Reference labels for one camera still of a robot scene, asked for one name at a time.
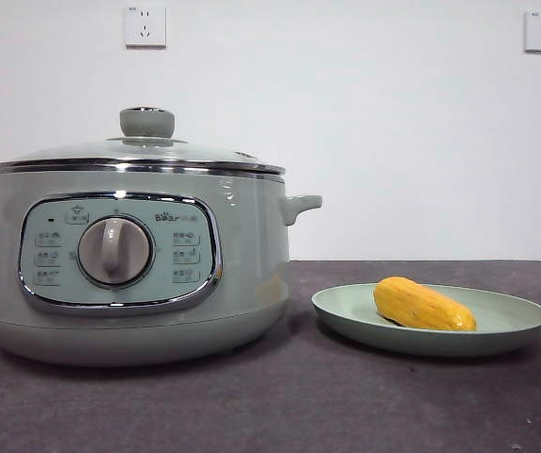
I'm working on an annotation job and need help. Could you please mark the glass lid with green knob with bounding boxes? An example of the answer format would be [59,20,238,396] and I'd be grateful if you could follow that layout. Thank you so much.
[0,106,286,176]

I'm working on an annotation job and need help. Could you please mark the yellow corn cob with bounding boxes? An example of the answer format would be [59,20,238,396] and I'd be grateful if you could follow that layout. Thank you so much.
[372,277,478,333]

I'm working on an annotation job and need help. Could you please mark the pale green electric steamer pot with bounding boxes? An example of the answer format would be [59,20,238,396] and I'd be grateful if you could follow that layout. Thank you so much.
[0,164,323,368]

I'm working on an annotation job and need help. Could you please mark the grey steamer control dial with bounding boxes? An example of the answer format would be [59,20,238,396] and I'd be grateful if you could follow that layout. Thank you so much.
[77,216,154,287]

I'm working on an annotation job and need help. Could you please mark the pale green round plate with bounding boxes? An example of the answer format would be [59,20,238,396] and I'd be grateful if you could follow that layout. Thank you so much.
[311,282,541,358]

